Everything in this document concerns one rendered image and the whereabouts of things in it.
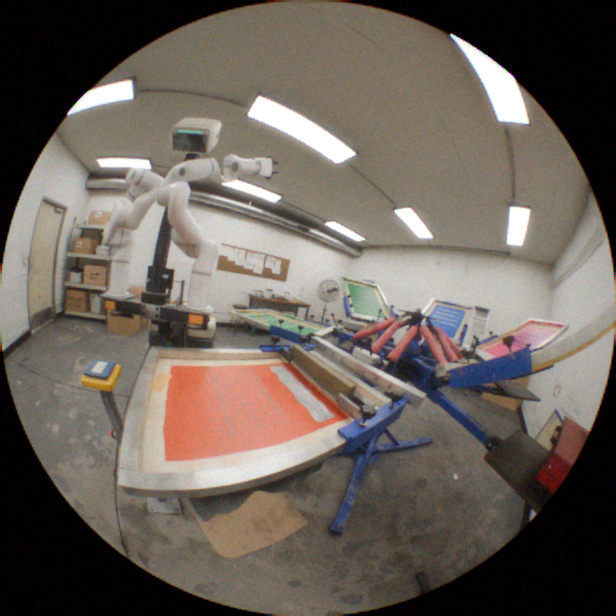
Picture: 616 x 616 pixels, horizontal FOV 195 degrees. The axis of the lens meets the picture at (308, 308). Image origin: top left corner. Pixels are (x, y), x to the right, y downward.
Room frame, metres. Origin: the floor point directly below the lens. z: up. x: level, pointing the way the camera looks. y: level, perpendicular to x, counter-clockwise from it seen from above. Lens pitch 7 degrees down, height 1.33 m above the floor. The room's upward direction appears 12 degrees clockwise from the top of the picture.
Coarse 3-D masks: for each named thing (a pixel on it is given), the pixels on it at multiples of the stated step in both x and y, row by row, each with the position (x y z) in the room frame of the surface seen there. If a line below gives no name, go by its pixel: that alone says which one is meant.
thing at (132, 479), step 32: (160, 352) 0.50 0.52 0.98; (192, 352) 0.58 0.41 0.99; (224, 352) 0.66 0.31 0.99; (256, 352) 0.74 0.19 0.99; (128, 416) 0.18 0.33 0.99; (128, 448) 0.11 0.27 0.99; (320, 448) 0.29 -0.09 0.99; (128, 480) 0.06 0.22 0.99; (160, 480) 0.10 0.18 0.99; (192, 480) 0.13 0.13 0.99; (224, 480) 0.16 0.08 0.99; (256, 480) 0.18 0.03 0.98
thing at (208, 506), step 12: (312, 468) 0.40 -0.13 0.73; (276, 480) 0.31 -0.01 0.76; (288, 480) 0.33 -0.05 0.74; (300, 480) 0.38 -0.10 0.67; (240, 492) 0.25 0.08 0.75; (252, 492) 0.28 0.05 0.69; (276, 492) 0.31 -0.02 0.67; (204, 504) 0.18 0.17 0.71; (216, 504) 0.21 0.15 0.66; (228, 504) 0.22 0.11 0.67; (240, 504) 0.24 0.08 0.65; (204, 516) 0.16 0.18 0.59
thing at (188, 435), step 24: (168, 408) 0.30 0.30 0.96; (192, 408) 0.34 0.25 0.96; (288, 408) 0.46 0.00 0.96; (336, 408) 0.50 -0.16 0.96; (168, 432) 0.23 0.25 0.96; (192, 432) 0.26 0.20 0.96; (264, 432) 0.34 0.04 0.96; (288, 432) 0.35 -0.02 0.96; (168, 456) 0.17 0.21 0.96; (192, 456) 0.20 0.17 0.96; (216, 456) 0.22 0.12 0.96
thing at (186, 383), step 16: (176, 368) 0.48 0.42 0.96; (192, 368) 0.52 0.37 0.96; (208, 368) 0.56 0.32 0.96; (224, 368) 0.59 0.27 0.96; (240, 368) 0.63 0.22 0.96; (256, 368) 0.66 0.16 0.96; (288, 368) 0.73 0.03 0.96; (176, 384) 0.40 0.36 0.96; (192, 384) 0.43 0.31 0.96; (272, 384) 0.57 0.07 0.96; (304, 384) 0.62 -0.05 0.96
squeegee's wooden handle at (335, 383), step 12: (300, 348) 0.73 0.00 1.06; (300, 360) 0.69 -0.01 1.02; (312, 360) 0.64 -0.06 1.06; (312, 372) 0.62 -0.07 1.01; (324, 372) 0.57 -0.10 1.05; (336, 372) 0.56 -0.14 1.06; (324, 384) 0.56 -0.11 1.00; (336, 384) 0.52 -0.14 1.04; (348, 384) 0.49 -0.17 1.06; (336, 396) 0.51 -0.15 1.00; (348, 396) 0.47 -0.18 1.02
